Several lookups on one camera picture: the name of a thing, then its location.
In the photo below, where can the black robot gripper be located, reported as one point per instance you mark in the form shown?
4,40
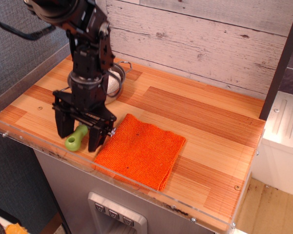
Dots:
99,119

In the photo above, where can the green handled grey spatula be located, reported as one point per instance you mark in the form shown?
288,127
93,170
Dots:
73,142

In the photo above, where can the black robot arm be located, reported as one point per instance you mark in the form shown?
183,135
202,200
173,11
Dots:
87,29

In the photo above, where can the orange knitted cloth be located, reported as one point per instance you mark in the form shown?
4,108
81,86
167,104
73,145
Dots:
140,153

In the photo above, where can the clear acrylic table guard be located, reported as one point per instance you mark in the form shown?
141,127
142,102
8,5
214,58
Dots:
208,180

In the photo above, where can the silver metal pot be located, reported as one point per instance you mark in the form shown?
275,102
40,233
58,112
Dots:
91,87

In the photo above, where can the grey toy fridge dispenser panel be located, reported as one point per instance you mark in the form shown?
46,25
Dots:
112,218

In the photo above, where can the yellow black object corner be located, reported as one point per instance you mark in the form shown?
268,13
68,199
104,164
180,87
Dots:
13,228

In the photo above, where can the white toy sink cabinet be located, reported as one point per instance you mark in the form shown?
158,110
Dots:
273,163

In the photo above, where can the dark vertical frame post right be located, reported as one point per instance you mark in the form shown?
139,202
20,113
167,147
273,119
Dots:
277,78

